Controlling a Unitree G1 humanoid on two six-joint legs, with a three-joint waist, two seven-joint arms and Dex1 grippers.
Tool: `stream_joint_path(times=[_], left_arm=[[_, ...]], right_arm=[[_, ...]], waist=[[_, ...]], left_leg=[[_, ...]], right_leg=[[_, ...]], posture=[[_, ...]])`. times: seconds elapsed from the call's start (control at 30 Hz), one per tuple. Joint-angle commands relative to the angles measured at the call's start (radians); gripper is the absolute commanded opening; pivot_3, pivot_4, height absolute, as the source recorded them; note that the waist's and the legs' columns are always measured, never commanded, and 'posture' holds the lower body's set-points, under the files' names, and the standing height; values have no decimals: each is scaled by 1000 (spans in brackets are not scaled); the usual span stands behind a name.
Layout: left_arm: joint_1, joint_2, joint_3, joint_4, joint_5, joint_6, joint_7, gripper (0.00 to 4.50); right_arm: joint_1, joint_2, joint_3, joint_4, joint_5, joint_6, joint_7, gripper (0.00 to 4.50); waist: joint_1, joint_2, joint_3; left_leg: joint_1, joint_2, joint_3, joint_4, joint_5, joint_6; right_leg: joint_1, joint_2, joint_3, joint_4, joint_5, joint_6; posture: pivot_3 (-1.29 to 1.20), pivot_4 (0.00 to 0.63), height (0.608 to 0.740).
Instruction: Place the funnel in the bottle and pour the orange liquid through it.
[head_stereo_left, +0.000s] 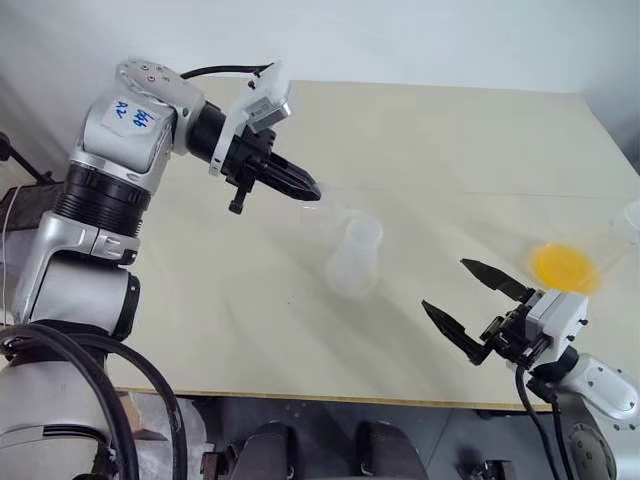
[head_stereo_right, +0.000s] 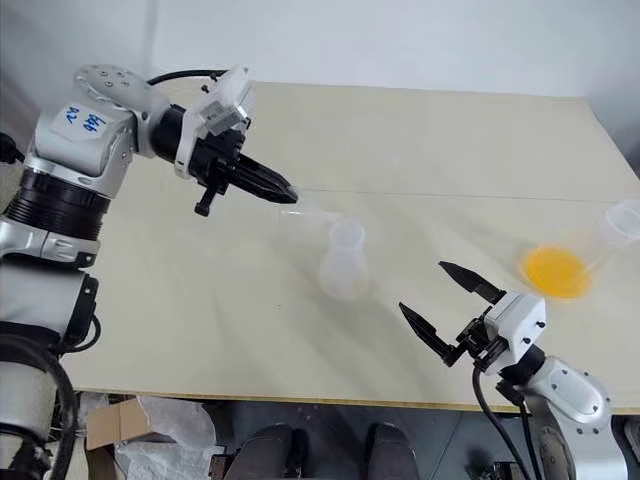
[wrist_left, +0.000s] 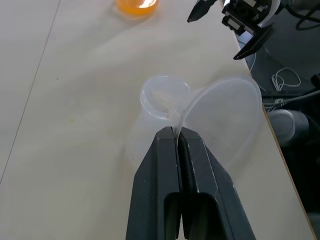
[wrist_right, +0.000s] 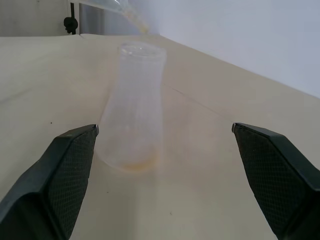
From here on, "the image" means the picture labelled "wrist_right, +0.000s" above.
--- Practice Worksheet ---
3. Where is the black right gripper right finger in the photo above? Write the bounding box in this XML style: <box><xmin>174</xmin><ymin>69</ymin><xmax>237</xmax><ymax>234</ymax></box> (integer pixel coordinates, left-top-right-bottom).
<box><xmin>231</xmin><ymin>122</ymin><xmax>320</xmax><ymax>240</ymax></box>

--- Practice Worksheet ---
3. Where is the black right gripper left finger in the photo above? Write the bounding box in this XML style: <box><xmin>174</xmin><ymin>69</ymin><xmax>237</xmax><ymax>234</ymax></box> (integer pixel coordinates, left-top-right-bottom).
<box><xmin>0</xmin><ymin>123</ymin><xmax>100</xmax><ymax>240</ymax></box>

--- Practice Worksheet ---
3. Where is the clear glass flask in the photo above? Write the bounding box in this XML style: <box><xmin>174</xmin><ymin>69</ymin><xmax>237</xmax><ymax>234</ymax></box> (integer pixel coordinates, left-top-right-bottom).
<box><xmin>95</xmin><ymin>41</ymin><xmax>168</xmax><ymax>177</ymax></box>

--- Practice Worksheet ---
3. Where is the black stand with knob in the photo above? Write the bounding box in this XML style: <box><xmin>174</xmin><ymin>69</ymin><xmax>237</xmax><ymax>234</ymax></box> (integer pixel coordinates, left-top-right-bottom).
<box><xmin>63</xmin><ymin>2</ymin><xmax>79</xmax><ymax>36</ymax></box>

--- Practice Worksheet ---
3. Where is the tilted clear pouring vessel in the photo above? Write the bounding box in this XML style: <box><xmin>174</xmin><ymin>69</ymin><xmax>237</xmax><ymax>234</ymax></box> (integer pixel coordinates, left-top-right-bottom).
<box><xmin>104</xmin><ymin>0</ymin><xmax>151</xmax><ymax>35</ymax></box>

